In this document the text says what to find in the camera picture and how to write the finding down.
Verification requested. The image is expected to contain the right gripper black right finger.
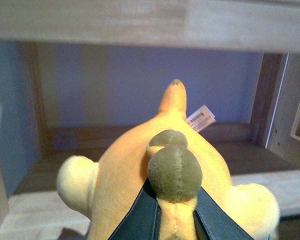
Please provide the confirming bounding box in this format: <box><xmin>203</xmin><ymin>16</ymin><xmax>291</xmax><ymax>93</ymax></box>
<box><xmin>193</xmin><ymin>188</ymin><xmax>252</xmax><ymax>240</ymax></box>

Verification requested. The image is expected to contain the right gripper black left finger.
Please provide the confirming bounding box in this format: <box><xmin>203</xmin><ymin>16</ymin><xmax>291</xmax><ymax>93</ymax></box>
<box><xmin>109</xmin><ymin>179</ymin><xmax>161</xmax><ymax>240</ymax></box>

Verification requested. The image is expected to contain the orange plush dinosaur toy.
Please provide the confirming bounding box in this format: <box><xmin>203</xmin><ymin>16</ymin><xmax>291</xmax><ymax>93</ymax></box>
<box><xmin>56</xmin><ymin>79</ymin><xmax>280</xmax><ymax>240</ymax></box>

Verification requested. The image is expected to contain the orange plush toy tag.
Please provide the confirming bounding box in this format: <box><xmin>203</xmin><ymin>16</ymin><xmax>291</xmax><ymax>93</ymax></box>
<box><xmin>186</xmin><ymin>104</ymin><xmax>216</xmax><ymax>133</ymax></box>

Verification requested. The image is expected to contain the wooden shelf unit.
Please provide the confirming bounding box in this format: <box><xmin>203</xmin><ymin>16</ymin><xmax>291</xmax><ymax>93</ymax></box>
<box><xmin>0</xmin><ymin>0</ymin><xmax>300</xmax><ymax>240</ymax></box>

